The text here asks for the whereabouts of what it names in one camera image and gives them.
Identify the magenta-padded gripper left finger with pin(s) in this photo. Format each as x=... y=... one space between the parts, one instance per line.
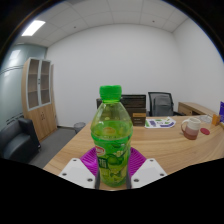
x=76 y=170

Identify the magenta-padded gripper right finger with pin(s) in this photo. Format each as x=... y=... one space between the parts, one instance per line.
x=150 y=170

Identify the green drink bottle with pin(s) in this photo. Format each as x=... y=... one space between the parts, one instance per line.
x=111 y=140

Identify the grey waste bin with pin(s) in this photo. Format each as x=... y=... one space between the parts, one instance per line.
x=79 y=127

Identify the white green purple leaflet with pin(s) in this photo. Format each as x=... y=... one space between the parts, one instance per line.
x=160 y=122

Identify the white and brown mug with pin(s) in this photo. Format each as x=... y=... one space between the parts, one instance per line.
x=191 y=128

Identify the wooden glass-door shelf cabinet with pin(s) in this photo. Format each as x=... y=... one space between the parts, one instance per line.
x=43 y=116

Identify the grey mesh office chair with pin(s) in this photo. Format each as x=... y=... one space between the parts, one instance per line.
x=161 y=104

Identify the black leather sofa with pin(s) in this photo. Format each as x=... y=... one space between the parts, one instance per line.
x=16 y=140

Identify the large dark brown carton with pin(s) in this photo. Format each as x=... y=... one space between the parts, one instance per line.
x=136 y=103

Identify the small dark brown carton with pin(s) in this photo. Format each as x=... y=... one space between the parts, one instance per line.
x=98 y=103

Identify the wooden side desk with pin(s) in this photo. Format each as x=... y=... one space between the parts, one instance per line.
x=193 y=108

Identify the orange-brown box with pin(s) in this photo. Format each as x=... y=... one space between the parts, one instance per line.
x=216 y=120

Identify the rectangular ceiling light panel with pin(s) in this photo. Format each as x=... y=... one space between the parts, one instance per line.
x=33 y=28

